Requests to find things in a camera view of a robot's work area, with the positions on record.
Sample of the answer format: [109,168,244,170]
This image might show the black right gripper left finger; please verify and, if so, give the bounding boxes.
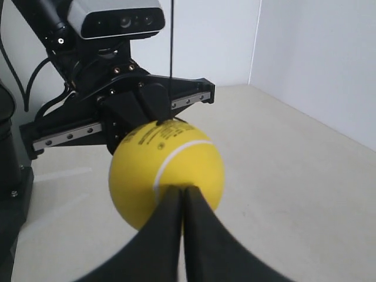
[77,186,183,281]

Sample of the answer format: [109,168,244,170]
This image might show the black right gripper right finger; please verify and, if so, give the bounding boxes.
[183,186,291,281]

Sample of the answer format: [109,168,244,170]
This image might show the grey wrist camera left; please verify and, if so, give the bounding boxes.
[67,0,165,40]

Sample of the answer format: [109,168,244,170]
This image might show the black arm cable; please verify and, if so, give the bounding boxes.
[0,29,70,112]

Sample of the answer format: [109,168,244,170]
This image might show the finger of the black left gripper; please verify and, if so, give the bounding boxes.
[102,91,150,154]
[138,83,170,122]

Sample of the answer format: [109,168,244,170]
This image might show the yellow tennis ball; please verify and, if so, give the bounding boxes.
[108,120,225,230]

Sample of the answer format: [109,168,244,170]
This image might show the black string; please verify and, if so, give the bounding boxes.
[156,0,176,127]

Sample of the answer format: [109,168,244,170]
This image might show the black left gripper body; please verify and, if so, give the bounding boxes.
[19,58,217,160]

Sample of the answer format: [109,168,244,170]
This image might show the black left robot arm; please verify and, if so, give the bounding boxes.
[14,1,215,160]

